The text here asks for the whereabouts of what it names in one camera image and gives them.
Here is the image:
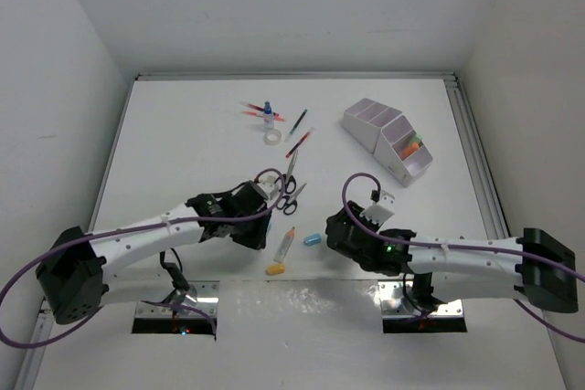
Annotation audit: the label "blue highlighter cap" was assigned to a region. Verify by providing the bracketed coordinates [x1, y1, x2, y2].
[303, 233, 323, 247]

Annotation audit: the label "grey orange-tip highlighter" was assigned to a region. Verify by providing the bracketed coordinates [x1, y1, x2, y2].
[273, 227, 296, 263]

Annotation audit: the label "yellow highlighter cap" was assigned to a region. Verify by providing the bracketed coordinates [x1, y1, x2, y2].
[266, 263, 285, 276]

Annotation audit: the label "orange highlighter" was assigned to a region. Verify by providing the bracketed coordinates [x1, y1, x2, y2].
[401, 143, 420, 159]

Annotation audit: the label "blue spray bottle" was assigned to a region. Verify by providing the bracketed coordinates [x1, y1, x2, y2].
[262, 100, 274, 131]

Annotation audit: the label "green highlighter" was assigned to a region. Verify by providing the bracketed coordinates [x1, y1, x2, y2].
[409, 134, 422, 143]

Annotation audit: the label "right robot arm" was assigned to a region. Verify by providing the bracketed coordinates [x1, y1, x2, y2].
[325, 202, 579, 313]

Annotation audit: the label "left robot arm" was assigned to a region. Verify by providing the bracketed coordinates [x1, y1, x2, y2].
[36, 181, 273, 325]

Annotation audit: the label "small black scissors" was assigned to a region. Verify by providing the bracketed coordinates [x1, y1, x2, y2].
[276, 183, 306, 216]

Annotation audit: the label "large black scissors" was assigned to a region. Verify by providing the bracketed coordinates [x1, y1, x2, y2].
[283, 151, 298, 195]

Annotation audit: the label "clear tape roll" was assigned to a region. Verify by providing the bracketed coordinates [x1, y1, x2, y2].
[264, 130, 282, 146]

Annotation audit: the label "white organizer box right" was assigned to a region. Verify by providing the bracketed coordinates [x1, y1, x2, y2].
[374, 115, 433, 187]

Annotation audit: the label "white organizer box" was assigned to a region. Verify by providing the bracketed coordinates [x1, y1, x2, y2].
[374, 115, 433, 187]
[341, 98, 402, 153]

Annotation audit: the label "pink red pen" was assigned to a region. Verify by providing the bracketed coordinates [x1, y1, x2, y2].
[241, 111, 286, 122]

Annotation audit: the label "white organizer box left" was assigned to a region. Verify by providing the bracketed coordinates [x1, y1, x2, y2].
[341, 98, 402, 153]

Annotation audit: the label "dark red pen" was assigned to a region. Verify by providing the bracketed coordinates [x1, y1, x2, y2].
[240, 101, 264, 112]

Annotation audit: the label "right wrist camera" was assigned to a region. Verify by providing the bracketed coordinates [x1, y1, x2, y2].
[360, 190, 396, 227]

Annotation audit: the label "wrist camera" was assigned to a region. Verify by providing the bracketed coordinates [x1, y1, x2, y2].
[360, 190, 396, 227]
[253, 175, 285, 202]

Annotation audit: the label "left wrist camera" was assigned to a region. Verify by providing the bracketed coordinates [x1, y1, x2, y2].
[253, 175, 285, 202]

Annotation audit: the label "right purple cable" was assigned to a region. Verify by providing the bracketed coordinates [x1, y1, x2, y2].
[342, 173, 585, 343]

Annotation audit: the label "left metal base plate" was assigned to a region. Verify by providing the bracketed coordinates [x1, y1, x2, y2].
[134, 281, 219, 319]

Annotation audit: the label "metal base plate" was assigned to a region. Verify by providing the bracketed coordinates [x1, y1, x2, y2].
[134, 281, 219, 319]
[378, 279, 464, 320]

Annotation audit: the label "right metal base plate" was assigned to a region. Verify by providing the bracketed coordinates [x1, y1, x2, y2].
[378, 279, 464, 320]

